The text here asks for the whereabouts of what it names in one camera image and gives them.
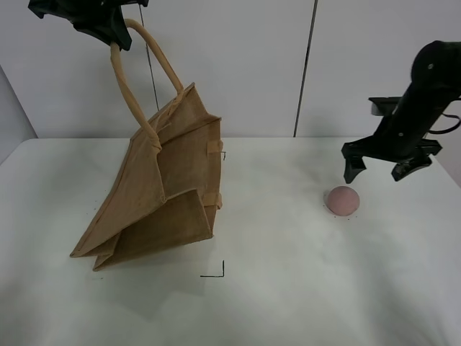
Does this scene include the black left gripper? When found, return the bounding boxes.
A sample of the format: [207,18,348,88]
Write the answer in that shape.
[28,0,148,50]

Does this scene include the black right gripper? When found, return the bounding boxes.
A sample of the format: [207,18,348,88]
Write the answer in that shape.
[341,95,442,183]

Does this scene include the pink peach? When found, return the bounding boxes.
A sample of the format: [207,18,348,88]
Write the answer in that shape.
[326,186,360,216]

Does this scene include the brown linen tote bag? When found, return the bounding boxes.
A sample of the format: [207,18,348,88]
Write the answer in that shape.
[71,19,223,271]

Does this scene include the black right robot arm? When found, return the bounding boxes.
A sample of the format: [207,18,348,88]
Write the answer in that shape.
[341,40,460,184]

